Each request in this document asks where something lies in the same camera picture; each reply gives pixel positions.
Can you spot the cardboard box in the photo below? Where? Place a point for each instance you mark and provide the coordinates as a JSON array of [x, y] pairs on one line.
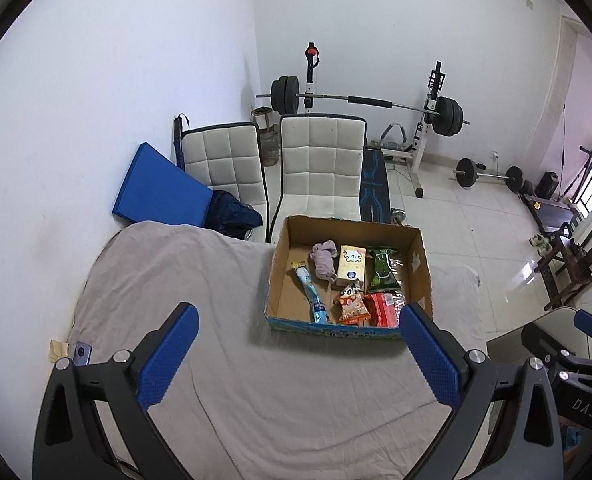
[[301, 232]]

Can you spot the blue black pole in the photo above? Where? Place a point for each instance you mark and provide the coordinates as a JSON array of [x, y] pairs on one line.
[[179, 142]]

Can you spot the black speaker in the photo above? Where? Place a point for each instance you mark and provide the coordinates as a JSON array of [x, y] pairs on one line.
[[547, 185]]

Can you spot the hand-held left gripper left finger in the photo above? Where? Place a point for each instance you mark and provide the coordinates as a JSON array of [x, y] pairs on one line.
[[170, 355]]

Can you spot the grey blanket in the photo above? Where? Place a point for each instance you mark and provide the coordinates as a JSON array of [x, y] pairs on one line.
[[200, 285]]

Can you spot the white padded chair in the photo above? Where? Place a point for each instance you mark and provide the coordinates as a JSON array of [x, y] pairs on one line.
[[321, 160], [220, 155]]

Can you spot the blue foam mat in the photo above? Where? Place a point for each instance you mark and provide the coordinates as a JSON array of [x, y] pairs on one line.
[[160, 185]]

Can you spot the small brown stool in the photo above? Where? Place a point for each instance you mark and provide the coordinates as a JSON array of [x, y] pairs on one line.
[[261, 114]]

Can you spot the long barbell with black plates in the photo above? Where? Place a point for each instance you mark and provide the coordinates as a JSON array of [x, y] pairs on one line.
[[371, 101]]

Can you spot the long blue packet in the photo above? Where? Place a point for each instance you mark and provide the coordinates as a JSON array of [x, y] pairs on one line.
[[312, 295]]

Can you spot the dark wooden chair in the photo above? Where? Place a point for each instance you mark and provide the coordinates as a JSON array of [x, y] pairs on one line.
[[581, 260]]

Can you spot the black treadmill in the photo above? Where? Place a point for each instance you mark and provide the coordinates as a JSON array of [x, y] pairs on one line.
[[551, 212]]

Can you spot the beige plastic chair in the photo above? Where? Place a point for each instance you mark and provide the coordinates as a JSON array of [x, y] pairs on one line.
[[516, 332]]

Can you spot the white weight bench rack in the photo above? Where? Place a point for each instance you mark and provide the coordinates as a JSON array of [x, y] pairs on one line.
[[423, 145]]

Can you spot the dark blue bag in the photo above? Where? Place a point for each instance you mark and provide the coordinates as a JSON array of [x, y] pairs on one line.
[[230, 215]]

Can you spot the orange snack packet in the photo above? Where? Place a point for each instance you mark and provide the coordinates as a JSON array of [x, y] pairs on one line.
[[351, 307]]

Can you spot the grey socks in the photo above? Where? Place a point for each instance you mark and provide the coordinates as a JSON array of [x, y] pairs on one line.
[[323, 260]]

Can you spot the red packet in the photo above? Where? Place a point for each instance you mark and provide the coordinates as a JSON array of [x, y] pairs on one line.
[[381, 310]]

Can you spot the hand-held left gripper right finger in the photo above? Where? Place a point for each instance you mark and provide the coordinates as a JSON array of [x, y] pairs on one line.
[[428, 355]]

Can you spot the grey water jug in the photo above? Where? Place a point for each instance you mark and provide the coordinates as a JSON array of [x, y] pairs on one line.
[[269, 147]]

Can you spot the blue smartphone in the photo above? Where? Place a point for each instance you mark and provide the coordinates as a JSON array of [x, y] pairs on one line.
[[83, 352]]

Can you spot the green packet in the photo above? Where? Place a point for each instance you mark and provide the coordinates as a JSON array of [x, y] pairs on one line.
[[382, 270]]

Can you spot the beige paper piece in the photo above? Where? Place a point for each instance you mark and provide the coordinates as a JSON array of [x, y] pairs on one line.
[[59, 351]]

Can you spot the pair of light shoes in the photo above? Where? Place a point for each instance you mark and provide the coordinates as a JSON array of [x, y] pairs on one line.
[[539, 240]]

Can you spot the yellow tissue pack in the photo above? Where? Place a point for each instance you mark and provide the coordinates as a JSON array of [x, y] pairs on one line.
[[351, 265]]

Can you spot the black bench pad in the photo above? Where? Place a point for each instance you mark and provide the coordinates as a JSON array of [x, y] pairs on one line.
[[375, 185]]

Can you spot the short barbell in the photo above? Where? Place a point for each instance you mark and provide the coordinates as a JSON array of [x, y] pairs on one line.
[[488, 176]]

